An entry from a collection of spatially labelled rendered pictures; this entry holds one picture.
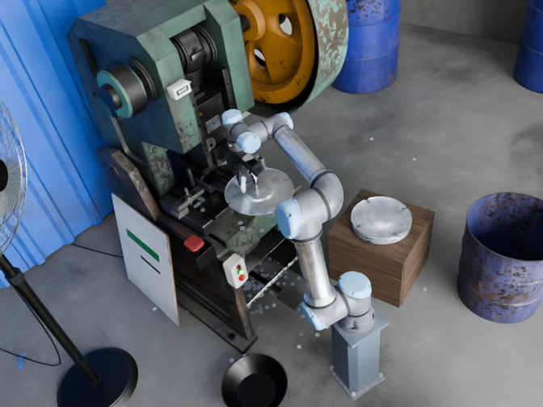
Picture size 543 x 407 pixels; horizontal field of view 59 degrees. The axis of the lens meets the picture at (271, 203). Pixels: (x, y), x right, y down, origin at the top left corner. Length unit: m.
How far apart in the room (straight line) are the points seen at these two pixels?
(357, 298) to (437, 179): 1.63
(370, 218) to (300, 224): 0.97
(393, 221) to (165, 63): 1.32
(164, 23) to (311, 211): 0.79
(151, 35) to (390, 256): 1.39
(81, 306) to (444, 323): 1.93
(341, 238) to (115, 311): 1.30
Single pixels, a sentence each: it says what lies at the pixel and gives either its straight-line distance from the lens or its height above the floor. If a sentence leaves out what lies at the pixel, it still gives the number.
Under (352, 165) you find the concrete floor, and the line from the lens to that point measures 3.34.
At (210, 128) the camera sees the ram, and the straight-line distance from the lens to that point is 1.95.
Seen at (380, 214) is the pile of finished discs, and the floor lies 0.39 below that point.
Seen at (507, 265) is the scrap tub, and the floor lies 0.43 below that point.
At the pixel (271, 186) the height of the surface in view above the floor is 0.79.
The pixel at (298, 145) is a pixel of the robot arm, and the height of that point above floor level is 1.11.
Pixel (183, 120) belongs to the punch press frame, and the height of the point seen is 1.18.
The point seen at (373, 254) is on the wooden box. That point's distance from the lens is 2.33.
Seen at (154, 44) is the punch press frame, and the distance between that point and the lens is 1.69.
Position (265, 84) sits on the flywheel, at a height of 1.05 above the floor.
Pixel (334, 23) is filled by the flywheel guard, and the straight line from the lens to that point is 1.85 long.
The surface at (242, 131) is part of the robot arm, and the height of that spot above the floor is 1.14.
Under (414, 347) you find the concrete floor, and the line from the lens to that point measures 2.45.
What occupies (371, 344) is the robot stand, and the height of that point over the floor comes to 0.35.
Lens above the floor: 2.09
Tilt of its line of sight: 42 degrees down
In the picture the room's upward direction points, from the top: 10 degrees counter-clockwise
